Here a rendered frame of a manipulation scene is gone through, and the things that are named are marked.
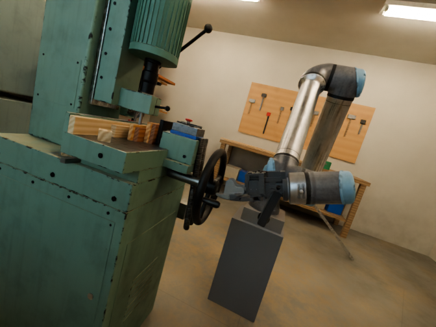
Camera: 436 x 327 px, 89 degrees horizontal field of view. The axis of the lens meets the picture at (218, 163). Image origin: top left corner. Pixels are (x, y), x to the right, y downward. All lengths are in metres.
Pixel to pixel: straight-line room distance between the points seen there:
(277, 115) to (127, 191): 3.59
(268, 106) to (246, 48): 1.12
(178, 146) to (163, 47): 0.34
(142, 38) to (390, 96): 3.95
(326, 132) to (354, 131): 3.00
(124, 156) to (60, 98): 0.46
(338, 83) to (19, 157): 1.25
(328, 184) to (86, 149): 0.65
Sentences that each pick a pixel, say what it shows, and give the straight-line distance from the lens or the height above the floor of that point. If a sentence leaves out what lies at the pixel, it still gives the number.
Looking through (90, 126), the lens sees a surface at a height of 0.93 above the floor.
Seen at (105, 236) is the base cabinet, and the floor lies 0.62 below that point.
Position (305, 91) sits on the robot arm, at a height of 1.26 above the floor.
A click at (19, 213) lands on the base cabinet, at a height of 0.56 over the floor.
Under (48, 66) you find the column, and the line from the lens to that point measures 1.07.
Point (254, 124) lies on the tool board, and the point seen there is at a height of 1.24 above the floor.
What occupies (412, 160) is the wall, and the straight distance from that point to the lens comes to 4.46.
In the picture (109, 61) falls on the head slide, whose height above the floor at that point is 1.15.
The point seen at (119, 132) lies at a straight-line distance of 0.83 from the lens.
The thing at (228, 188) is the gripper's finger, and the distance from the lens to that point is 0.66.
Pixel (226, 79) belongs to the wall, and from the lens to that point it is 4.39.
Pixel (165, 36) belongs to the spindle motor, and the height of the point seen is 1.27.
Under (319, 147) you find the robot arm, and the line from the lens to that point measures 1.21.
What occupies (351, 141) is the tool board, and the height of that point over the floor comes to 1.37.
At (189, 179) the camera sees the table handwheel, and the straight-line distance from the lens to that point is 0.82.
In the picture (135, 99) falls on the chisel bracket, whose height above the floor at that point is 1.04.
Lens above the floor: 1.02
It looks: 9 degrees down
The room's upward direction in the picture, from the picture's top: 16 degrees clockwise
